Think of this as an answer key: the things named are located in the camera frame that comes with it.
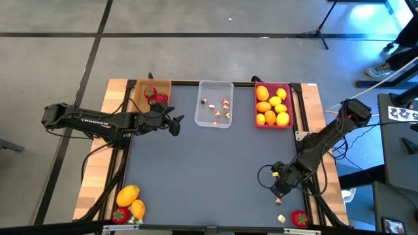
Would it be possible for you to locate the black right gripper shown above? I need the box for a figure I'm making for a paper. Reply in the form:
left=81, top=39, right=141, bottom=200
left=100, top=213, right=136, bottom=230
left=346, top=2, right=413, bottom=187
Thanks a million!
left=270, top=161, right=300, bottom=200

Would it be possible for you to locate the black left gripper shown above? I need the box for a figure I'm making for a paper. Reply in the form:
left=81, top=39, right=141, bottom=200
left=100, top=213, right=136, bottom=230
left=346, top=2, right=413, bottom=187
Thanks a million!
left=136, top=103, right=186, bottom=138

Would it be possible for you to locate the clear plastic bin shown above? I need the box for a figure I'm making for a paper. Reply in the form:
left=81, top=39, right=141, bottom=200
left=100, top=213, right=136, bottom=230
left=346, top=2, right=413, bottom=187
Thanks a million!
left=194, top=80, right=235, bottom=129

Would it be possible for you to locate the orange plastic bin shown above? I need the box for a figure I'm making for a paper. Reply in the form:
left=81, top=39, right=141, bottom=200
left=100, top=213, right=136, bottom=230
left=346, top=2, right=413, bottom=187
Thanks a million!
left=132, top=78, right=172, bottom=115

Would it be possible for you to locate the white object under table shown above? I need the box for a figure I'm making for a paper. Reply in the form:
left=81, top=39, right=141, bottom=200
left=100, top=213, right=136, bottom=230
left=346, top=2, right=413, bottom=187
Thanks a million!
left=341, top=187, right=357, bottom=202

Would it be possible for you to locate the large orange toy mango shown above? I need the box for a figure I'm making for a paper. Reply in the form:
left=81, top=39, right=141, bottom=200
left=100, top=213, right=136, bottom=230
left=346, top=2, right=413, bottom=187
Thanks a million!
left=116, top=184, right=140, bottom=208

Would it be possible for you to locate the pink plastic bin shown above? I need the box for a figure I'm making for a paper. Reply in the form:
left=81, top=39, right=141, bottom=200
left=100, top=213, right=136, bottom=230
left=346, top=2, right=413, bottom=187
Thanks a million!
left=254, top=81, right=295, bottom=130

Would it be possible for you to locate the small black display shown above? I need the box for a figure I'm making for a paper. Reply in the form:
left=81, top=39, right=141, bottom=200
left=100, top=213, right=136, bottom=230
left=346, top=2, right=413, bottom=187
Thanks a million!
left=381, top=217, right=408, bottom=235

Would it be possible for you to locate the black equipment cart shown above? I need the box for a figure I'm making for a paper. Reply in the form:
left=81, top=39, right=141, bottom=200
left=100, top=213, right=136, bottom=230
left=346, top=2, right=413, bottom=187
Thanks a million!
left=372, top=93, right=418, bottom=235

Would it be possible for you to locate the black floor stand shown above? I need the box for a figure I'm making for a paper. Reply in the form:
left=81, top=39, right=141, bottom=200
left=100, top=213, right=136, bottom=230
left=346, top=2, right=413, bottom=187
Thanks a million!
left=355, top=0, right=418, bottom=89

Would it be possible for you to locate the white marker tag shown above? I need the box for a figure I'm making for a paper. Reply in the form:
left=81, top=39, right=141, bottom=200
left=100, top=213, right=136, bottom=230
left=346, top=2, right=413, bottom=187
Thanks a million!
left=387, top=106, right=418, bottom=123

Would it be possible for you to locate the black tripod stand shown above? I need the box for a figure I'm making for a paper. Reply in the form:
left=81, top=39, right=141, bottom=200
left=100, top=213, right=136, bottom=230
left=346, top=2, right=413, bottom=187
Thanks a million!
left=295, top=0, right=340, bottom=50

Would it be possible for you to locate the grey floor stand foot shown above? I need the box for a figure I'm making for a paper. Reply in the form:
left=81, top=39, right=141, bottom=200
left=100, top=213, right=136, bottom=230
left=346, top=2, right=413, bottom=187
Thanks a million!
left=0, top=138, right=25, bottom=153

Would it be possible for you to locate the person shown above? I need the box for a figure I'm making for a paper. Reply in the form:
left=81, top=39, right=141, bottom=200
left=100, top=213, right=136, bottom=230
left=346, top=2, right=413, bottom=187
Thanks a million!
left=365, top=14, right=418, bottom=78

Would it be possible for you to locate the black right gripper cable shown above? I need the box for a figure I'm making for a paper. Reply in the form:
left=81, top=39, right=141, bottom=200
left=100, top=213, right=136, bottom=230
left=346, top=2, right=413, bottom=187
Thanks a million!
left=257, top=164, right=278, bottom=190

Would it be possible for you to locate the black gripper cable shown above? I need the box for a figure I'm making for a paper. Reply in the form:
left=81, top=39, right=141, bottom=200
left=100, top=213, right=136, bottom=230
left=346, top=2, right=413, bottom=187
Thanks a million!
left=257, top=164, right=278, bottom=190
left=110, top=93, right=170, bottom=120

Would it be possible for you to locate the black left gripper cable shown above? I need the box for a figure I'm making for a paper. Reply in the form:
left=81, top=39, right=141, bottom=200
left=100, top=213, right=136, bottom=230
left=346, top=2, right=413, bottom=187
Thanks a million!
left=110, top=93, right=170, bottom=120

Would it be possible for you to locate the black aluminium table frame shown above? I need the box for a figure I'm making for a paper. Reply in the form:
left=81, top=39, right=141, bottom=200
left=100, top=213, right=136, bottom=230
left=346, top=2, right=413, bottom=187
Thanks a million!
left=73, top=78, right=352, bottom=235

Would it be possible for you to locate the silver frame bracket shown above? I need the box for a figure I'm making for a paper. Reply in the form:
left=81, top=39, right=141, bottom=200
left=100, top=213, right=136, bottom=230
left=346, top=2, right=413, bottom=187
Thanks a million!
left=103, top=224, right=131, bottom=233
left=283, top=227, right=323, bottom=235

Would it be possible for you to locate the white rope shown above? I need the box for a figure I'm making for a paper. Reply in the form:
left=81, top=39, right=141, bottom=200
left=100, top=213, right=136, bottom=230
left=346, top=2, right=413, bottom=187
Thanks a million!
left=328, top=57, right=418, bottom=111

